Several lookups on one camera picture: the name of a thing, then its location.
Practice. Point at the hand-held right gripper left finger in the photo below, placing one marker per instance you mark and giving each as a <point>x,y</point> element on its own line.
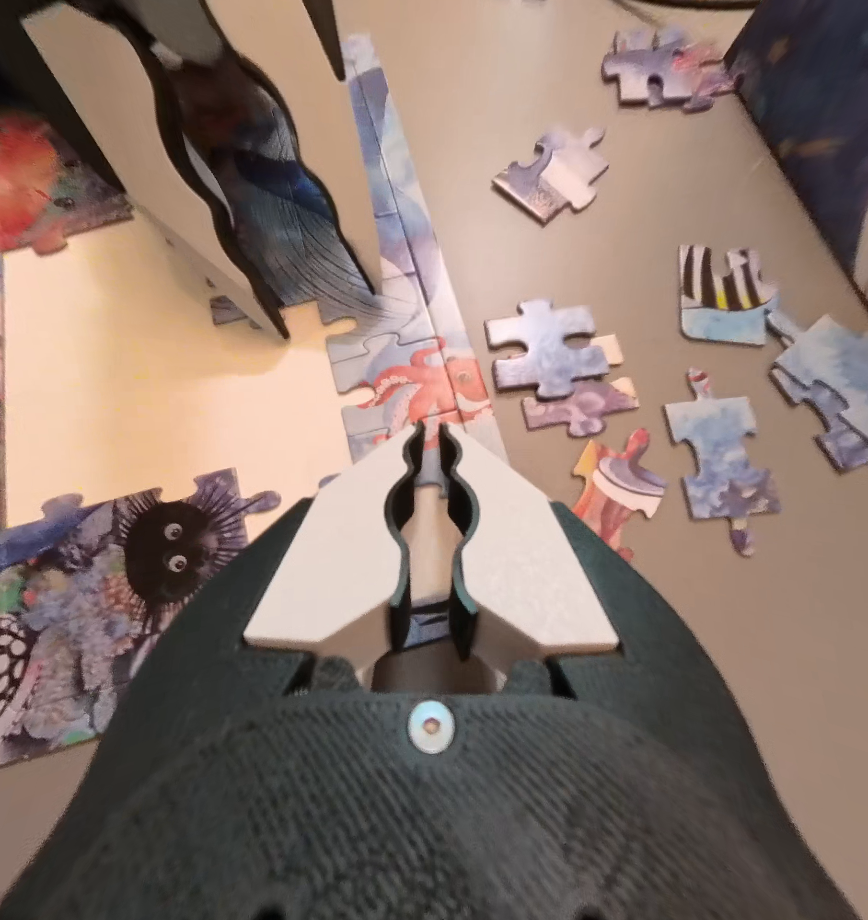
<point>319,575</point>

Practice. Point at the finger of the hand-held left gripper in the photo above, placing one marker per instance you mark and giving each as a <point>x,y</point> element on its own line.
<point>117,108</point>
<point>319,129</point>

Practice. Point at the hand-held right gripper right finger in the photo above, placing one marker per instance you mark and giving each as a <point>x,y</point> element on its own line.
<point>534,575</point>

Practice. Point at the black sea urchin puzzle piece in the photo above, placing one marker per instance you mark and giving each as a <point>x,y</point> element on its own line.
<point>168,546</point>

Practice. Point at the ocean jigsaw puzzle board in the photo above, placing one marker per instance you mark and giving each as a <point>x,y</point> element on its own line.
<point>153,374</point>

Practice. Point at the striped fish puzzle piece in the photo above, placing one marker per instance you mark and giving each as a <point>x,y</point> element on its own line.
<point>725,302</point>

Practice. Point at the pile of loose puzzle pieces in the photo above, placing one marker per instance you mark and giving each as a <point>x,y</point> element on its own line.
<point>549,352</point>

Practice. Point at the white patch blue puzzle piece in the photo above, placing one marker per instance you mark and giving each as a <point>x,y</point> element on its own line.
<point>549,180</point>

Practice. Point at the pink coral puzzle piece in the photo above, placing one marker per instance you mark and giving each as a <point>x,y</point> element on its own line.
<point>707,75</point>

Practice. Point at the illustrated puzzle box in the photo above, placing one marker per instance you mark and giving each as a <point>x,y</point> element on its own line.
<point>822,108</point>

